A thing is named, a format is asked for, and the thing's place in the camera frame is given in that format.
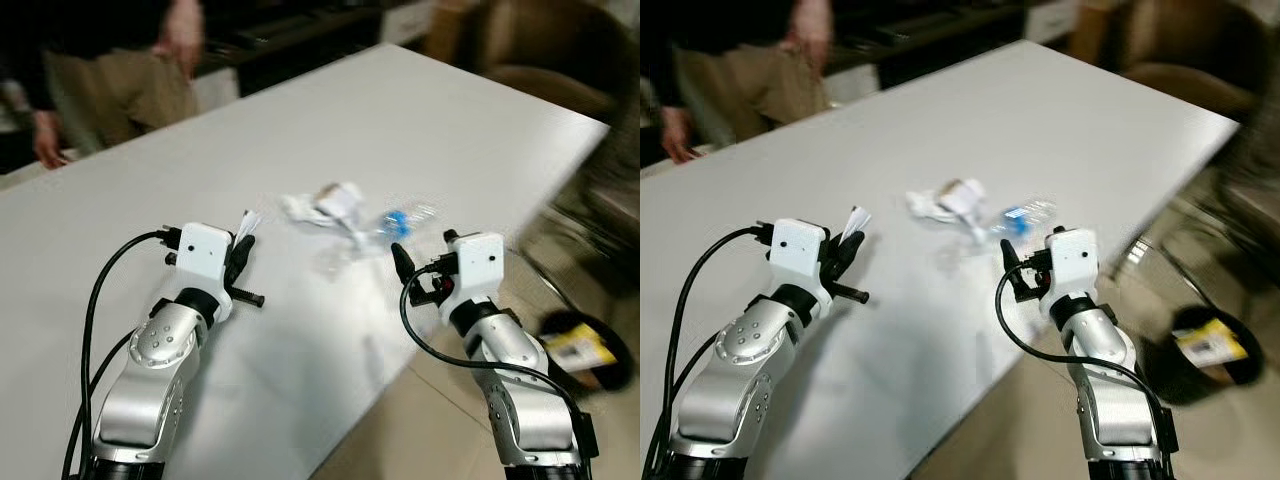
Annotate brown armchair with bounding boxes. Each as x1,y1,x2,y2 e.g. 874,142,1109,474
1064,0,1268,118
424,0,623,123

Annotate white table black legs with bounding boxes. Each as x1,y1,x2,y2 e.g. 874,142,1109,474
0,41,612,480
640,39,1242,480

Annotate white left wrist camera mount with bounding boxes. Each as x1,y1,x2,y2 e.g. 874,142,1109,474
171,222,237,303
767,217,830,293

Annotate yellow package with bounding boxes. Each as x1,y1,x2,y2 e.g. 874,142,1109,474
1174,319,1253,368
544,329,621,371

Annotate person in khaki trousers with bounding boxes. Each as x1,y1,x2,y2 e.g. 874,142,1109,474
0,0,207,173
640,0,837,167

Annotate clear plastic bottle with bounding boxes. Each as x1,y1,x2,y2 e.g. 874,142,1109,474
1002,197,1061,238
378,199,443,243

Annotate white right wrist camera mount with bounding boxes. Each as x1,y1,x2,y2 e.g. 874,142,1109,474
444,231,507,307
1044,227,1100,303

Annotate crumpled white tissue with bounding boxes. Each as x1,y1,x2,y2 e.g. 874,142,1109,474
279,191,333,233
906,187,957,223

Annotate black round rubbish bin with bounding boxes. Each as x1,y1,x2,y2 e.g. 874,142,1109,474
538,308,638,393
1138,303,1268,408

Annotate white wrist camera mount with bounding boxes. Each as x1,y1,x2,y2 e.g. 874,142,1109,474
767,217,830,293
171,222,237,303
1044,227,1100,303
444,231,507,307

